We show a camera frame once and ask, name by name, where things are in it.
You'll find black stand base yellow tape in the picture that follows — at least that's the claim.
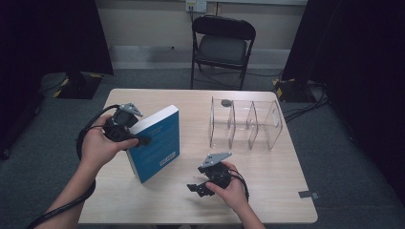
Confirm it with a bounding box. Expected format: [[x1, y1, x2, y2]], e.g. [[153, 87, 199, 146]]
[[272, 77, 319, 104], [52, 71, 104, 100]]

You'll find white wall outlet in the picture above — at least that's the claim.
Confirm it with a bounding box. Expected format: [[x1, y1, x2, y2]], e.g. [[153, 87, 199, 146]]
[[185, 0, 208, 14]]

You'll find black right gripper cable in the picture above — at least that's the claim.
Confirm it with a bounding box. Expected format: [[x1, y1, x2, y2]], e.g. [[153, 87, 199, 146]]
[[228, 169, 250, 202]]

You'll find blue paperback book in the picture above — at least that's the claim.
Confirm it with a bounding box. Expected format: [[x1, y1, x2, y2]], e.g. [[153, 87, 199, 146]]
[[125, 104, 181, 185]]

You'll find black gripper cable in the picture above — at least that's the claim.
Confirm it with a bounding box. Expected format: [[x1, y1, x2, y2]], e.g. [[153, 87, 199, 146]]
[[27, 104, 121, 229], [228, 169, 250, 202]]

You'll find thin black floor cable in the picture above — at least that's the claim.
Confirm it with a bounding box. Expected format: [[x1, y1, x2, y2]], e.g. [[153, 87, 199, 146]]
[[194, 67, 284, 91]]

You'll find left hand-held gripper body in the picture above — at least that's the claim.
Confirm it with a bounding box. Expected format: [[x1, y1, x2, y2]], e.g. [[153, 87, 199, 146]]
[[102, 102, 144, 143]]

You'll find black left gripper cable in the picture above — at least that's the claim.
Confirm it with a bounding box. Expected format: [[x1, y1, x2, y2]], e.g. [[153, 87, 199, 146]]
[[27, 104, 121, 229]]

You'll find grey tape strip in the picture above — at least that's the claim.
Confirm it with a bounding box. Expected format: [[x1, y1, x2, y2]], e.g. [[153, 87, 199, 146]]
[[297, 190, 321, 201]]

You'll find clear acrylic divider rack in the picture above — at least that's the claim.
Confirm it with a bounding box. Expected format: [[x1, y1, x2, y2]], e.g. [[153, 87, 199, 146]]
[[208, 95, 284, 152]]

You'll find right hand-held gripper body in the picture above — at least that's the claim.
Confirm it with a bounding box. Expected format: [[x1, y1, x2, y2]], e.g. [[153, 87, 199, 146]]
[[197, 151, 233, 190]]

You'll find person's left hand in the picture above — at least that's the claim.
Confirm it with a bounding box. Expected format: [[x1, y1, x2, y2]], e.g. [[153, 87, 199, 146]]
[[78, 114, 140, 175]]

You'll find black folding chair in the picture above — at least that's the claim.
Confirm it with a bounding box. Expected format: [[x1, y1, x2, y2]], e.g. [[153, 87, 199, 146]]
[[189, 14, 258, 92]]

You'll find person's right hand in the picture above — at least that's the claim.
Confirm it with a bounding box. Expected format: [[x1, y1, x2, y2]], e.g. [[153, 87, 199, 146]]
[[204, 160, 250, 214]]

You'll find black floor cable bundle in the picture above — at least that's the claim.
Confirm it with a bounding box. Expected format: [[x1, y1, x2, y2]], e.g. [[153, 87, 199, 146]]
[[282, 81, 330, 124]]

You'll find dark curtain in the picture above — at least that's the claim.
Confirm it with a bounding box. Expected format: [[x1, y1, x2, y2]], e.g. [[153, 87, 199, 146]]
[[281, 0, 405, 206], [0, 0, 115, 154]]

